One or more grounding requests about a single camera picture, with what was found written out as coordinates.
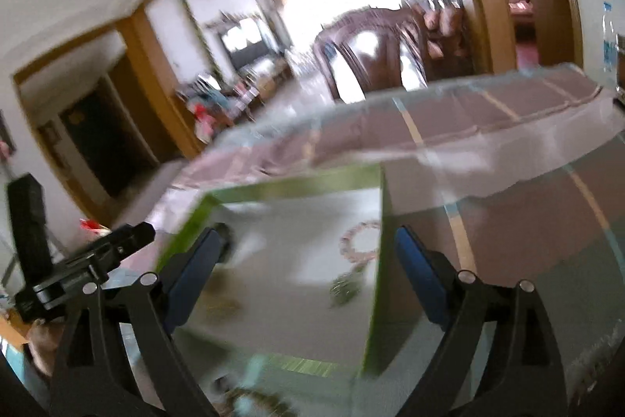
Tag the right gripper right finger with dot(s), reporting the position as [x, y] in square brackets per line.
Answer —
[523, 374]

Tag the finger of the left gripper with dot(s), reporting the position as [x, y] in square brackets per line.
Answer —
[120, 244]

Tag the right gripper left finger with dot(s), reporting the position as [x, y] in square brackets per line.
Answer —
[93, 376]

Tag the black wristwatch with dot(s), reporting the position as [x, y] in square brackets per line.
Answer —
[227, 242]

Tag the person's left hand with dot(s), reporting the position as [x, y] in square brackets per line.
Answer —
[43, 343]

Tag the red and white bag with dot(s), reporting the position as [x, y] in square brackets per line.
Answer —
[92, 229]

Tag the wooden armchair with clothes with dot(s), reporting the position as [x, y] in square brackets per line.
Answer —
[215, 110]

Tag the green cardboard box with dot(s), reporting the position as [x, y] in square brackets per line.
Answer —
[293, 237]

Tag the green ivy garland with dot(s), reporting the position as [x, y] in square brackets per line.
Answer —
[204, 46]

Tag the flat screen television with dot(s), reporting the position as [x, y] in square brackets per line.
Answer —
[246, 42]

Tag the wooden sofa with cushions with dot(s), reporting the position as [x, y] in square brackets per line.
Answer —
[446, 39]

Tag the plastic water bottle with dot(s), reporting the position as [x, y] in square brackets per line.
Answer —
[609, 41]

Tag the carved wooden dining chair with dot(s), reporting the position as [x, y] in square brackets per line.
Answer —
[372, 43]

